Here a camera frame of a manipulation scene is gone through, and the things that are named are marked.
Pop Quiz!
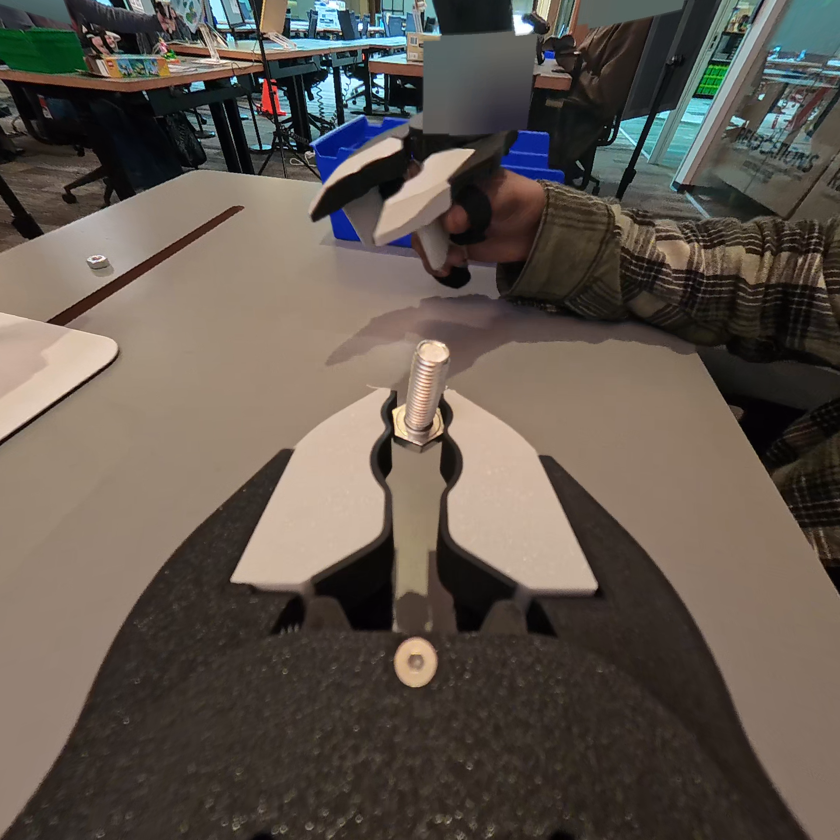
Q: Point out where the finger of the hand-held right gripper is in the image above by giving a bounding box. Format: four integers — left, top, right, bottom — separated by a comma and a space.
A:
307, 125, 413, 249
373, 147, 476, 248

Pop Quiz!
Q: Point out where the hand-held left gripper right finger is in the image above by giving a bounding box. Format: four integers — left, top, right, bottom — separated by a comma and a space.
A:
435, 389, 600, 631

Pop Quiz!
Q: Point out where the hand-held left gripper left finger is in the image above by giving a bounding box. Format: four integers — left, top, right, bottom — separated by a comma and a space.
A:
230, 388, 398, 631

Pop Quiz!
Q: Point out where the silver hex bolt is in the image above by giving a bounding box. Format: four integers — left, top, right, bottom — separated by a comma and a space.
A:
392, 339, 450, 450

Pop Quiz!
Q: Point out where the person's right forearm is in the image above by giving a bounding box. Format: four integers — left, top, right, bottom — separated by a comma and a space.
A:
495, 180, 840, 368

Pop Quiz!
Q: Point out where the person's right hand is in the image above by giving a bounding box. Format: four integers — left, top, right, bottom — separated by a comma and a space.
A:
420, 172, 549, 280

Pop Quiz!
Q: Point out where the blue plastic bin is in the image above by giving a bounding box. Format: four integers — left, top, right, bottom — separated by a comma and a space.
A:
310, 115, 565, 249

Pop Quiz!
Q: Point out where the wooden-top office desk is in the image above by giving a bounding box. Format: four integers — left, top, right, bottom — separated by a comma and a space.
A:
0, 58, 263, 175

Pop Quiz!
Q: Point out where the black display panel on stand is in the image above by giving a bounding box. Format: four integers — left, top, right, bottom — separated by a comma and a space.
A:
620, 0, 693, 119

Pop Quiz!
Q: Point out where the black office chair with jacket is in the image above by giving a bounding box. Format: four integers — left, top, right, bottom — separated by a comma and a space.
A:
62, 98, 211, 204

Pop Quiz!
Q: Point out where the colourful toy box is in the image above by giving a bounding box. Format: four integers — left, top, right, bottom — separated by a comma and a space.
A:
97, 55, 170, 80

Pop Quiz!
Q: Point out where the person in plaid shirt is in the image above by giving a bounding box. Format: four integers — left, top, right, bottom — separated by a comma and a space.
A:
764, 397, 840, 568

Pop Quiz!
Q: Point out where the green plastic crate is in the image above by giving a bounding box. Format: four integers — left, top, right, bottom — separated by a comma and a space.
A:
0, 28, 88, 74

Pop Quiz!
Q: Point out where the black camera tripod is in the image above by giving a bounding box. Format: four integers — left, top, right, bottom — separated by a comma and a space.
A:
252, 0, 322, 181

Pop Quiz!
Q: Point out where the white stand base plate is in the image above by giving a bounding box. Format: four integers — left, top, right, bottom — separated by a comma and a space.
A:
0, 313, 120, 444

